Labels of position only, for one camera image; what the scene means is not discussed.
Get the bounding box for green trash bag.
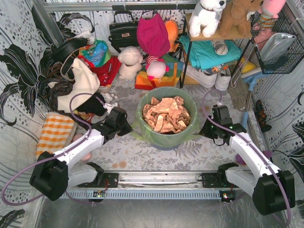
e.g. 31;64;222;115
132;86;200;146

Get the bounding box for blue trash bin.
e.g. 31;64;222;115
151;143;183;151

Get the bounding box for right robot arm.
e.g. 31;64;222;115
200;105;295;215

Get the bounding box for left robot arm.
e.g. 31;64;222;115
29;107;133;201

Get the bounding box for cream canvas tote bag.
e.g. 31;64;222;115
48;58;100;113

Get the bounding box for rainbow striped bag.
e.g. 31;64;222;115
135;54;184;90

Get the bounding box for colourful printed bag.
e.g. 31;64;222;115
78;40;111;68

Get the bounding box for magenta cloth bag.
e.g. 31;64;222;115
137;13;170;57

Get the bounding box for white sneaker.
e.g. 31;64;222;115
214;67;231;91

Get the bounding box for pink cylinder pillow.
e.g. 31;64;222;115
72;133;92;162

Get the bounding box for crumpled brown paper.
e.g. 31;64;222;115
142;96;191;134

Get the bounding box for orange checkered cloth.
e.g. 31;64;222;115
35;112;77;158

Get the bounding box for striped colourful sock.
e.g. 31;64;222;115
236;151;273;165

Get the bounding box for teal folded clothes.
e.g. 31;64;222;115
189;40;242;70

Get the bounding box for white plush lamb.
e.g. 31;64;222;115
118;46;143;80

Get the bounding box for pink white plush doll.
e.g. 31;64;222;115
146;55;170;80

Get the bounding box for wooden metal shelf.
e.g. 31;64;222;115
178;13;252;88

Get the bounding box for silver foil pouch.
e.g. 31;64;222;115
260;33;296;62

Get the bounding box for black leather handbag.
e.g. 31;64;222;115
108;10;140;53

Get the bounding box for brown teddy bear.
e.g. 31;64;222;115
219;0;264;37

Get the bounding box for white plush dog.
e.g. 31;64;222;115
189;0;227;38

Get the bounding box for orange plush toy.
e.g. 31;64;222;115
164;20;178;52

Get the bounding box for pink plush toy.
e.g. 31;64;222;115
258;0;286;24

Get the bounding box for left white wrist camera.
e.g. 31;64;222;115
103;103;118;114

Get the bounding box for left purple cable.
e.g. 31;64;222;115
1;93;107;207

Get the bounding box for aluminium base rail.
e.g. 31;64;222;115
35;170;292;199

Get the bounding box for black wire basket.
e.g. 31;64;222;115
251;12;304;75

